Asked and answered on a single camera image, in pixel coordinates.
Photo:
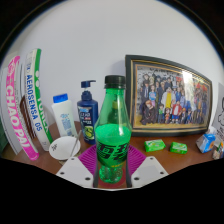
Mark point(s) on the blue and white tissue pack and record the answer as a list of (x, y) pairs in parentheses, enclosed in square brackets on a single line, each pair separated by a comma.
[(205, 143)]

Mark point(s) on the framed group picture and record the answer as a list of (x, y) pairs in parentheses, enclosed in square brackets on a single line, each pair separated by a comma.
[(166, 96)]

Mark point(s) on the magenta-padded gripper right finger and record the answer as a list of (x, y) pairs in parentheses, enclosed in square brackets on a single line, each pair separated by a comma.
[(136, 160)]

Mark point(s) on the green plastic drink bottle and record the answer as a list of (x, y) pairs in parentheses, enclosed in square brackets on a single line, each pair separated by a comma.
[(112, 133)]

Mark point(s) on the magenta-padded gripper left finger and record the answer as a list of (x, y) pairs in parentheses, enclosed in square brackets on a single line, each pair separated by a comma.
[(87, 160)]

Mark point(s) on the white bottle with blue cap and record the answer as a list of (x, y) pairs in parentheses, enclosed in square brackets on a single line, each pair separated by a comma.
[(65, 118)]

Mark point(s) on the camouflage print paper cup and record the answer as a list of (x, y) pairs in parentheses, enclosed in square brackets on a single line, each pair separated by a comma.
[(61, 148)]

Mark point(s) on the brown wooden chair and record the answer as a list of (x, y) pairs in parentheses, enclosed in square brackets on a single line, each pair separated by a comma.
[(26, 116)]

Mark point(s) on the dark blue pump bottle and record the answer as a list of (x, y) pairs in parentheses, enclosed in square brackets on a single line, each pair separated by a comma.
[(87, 116)]

